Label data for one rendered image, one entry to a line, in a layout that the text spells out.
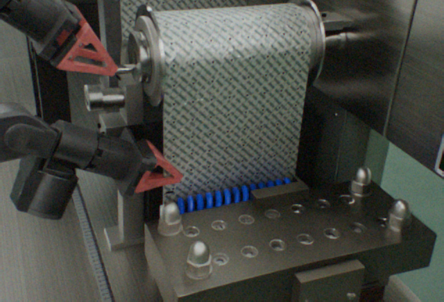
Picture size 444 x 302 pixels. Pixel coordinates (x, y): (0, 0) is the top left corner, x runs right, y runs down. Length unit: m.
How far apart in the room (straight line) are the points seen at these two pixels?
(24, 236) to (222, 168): 0.38
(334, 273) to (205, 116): 0.29
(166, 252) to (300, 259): 0.19
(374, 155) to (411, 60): 0.45
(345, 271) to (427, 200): 2.18
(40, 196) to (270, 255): 0.32
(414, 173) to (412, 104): 2.34
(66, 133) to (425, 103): 0.48
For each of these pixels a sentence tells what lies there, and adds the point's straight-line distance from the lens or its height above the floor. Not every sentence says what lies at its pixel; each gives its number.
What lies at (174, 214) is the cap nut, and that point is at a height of 1.06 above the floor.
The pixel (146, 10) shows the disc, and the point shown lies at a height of 1.32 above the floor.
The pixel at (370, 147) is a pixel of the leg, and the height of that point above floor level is 0.97.
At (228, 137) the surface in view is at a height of 1.13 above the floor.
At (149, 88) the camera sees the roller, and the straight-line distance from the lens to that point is 0.84.
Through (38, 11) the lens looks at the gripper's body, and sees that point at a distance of 0.78.
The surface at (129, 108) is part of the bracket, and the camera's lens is 0.89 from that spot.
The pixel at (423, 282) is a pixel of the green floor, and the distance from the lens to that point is 2.49.
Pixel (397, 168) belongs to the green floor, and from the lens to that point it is 3.20.
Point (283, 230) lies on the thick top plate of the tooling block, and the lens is 0.86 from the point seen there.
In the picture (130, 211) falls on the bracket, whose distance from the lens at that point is 0.99.
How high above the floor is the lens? 1.55
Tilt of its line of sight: 28 degrees down
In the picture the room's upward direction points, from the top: 3 degrees clockwise
